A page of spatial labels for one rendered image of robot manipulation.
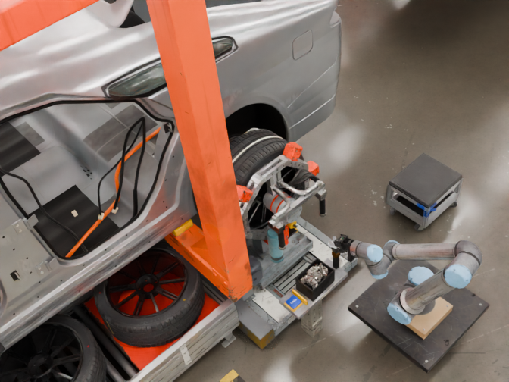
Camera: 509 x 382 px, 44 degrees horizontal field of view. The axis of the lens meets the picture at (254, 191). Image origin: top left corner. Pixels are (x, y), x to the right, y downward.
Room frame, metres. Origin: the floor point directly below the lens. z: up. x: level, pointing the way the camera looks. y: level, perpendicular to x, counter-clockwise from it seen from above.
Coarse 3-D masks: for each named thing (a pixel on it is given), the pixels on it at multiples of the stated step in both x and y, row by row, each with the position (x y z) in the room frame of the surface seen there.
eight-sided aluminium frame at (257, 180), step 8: (280, 160) 2.58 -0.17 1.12; (288, 160) 2.57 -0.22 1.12; (264, 168) 2.53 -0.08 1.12; (272, 168) 2.52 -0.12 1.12; (280, 168) 2.53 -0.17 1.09; (304, 168) 2.64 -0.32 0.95; (256, 176) 2.48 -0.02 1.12; (264, 176) 2.47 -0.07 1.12; (248, 184) 2.46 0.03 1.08; (256, 184) 2.43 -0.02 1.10; (304, 184) 2.64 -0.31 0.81; (256, 192) 2.42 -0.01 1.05; (240, 208) 2.38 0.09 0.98; (248, 208) 2.38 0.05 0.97; (248, 224) 2.37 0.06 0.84; (248, 232) 2.36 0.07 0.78; (256, 232) 2.45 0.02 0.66; (264, 232) 2.46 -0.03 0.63
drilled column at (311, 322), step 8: (320, 304) 2.10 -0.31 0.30; (312, 312) 2.06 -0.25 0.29; (320, 312) 2.10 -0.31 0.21; (304, 320) 2.10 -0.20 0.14; (312, 320) 2.06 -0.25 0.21; (320, 320) 2.10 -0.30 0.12; (304, 328) 2.11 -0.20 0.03; (312, 328) 2.06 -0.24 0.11; (320, 328) 2.10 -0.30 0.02; (312, 336) 2.05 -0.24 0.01
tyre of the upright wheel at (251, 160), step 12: (252, 132) 2.80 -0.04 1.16; (264, 132) 2.83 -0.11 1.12; (240, 144) 2.69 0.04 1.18; (264, 144) 2.67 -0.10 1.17; (276, 144) 2.68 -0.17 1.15; (240, 156) 2.60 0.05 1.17; (252, 156) 2.58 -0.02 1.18; (264, 156) 2.58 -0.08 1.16; (276, 156) 2.63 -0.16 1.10; (300, 156) 2.74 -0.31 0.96; (240, 168) 2.53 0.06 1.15; (252, 168) 2.52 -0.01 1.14; (240, 180) 2.47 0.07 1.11
